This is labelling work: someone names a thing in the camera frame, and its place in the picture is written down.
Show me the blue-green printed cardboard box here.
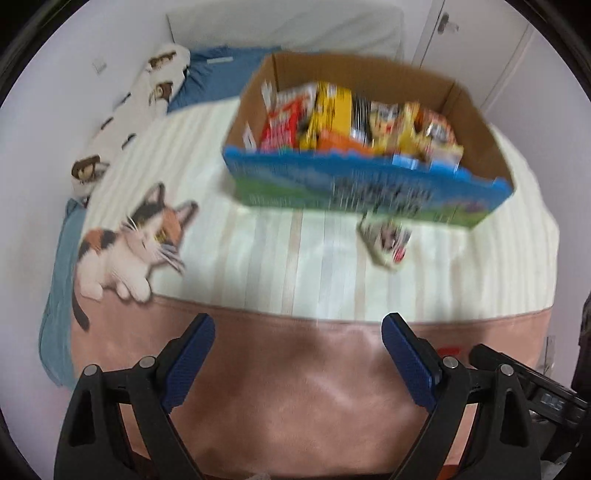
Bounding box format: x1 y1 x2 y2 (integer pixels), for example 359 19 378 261
222 52 515 230

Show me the blue pillow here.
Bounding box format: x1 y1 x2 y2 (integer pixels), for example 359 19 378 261
166 45 282 114

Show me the white wardrobe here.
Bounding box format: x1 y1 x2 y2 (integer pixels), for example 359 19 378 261
411 0 541 109

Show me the pile of snack packets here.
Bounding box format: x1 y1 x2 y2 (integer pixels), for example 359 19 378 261
242 80 465 167

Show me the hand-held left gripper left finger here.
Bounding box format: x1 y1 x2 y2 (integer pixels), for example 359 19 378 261
54 313 216 480

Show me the blue bed sheet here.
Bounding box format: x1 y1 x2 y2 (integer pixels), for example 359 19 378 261
39 198 88 388

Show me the white animal print pillow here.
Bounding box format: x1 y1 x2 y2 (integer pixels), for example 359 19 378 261
70 43 191 199

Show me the white headboard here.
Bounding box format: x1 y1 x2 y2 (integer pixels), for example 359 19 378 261
166 4 404 61

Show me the cat printed blanket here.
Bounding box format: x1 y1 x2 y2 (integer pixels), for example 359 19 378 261
69 99 561 476

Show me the cream cartoon snack packet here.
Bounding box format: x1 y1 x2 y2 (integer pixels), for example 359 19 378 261
359 215 413 273

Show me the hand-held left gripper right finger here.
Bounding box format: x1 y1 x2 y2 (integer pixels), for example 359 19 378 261
381 312 542 480

